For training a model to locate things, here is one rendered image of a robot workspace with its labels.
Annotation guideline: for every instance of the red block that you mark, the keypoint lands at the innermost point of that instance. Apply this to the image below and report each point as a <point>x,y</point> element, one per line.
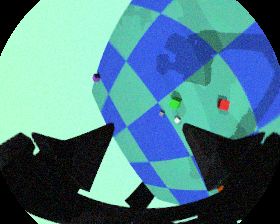
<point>223,104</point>

